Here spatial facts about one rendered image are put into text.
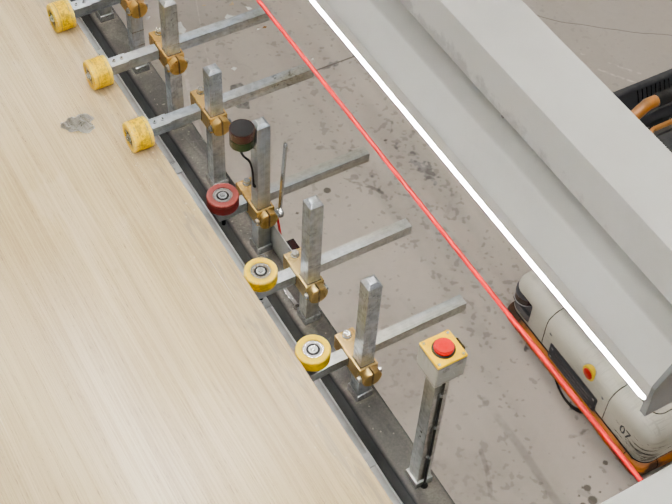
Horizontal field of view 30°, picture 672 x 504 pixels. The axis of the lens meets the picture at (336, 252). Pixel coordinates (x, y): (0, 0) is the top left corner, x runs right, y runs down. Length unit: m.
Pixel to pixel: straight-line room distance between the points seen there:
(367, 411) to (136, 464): 0.60
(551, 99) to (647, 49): 3.89
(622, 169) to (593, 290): 0.11
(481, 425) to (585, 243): 2.70
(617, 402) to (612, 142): 2.55
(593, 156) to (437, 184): 3.28
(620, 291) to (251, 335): 1.80
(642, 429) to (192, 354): 1.37
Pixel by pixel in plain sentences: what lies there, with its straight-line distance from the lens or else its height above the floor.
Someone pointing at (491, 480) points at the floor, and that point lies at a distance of 3.72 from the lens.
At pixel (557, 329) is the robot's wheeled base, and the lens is 3.72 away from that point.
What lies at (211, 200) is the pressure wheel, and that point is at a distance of 3.07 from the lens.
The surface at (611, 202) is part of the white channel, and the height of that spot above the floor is 2.45.
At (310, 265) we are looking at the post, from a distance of 2.91.
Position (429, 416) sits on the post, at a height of 1.01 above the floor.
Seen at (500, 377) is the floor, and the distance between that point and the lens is 3.90.
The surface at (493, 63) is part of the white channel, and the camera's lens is 1.16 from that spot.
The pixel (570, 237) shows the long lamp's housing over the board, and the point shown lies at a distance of 1.13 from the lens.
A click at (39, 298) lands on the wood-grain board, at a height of 0.90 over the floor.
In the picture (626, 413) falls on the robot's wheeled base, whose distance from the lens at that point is 3.61.
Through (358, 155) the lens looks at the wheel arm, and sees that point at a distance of 3.24.
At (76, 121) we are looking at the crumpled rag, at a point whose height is 0.91.
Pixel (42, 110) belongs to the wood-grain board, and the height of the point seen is 0.90.
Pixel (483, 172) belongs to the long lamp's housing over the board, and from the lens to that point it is 1.20.
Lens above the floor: 3.23
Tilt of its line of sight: 52 degrees down
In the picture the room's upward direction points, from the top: 4 degrees clockwise
